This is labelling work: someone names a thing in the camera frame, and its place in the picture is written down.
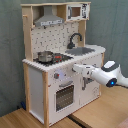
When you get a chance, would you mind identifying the black toy faucet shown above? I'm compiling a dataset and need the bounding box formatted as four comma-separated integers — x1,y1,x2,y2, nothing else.
66,32,83,50

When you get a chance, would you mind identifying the grey toy sink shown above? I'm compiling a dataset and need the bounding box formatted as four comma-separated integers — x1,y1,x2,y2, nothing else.
66,47,94,56

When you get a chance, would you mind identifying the grey range hood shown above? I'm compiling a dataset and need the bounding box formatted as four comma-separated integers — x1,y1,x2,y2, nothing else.
35,5,64,27

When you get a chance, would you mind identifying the silver toy pot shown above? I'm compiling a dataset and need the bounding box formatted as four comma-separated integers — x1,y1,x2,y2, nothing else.
38,51,53,62

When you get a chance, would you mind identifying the white oven door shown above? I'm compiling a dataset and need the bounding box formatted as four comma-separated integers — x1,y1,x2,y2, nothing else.
49,76,80,125

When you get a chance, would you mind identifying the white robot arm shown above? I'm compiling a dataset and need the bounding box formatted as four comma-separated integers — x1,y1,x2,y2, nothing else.
73,61,128,88

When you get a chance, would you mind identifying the wooden toy kitchen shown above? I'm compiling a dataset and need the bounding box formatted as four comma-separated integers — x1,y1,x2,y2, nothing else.
22,2,105,128

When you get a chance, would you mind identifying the white dishwasher door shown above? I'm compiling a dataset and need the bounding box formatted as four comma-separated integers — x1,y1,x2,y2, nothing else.
80,55,102,106

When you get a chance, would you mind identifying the left red stove knob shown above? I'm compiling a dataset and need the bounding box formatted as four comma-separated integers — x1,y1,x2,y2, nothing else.
54,73,60,79

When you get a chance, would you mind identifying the white microwave door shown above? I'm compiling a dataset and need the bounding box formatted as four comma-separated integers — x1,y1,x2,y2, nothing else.
66,3,90,21

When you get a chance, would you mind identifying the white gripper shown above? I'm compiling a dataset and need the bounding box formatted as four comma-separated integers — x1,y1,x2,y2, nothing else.
73,64,95,78

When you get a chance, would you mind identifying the black toy stovetop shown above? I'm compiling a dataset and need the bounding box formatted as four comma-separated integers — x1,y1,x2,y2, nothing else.
35,53,71,67

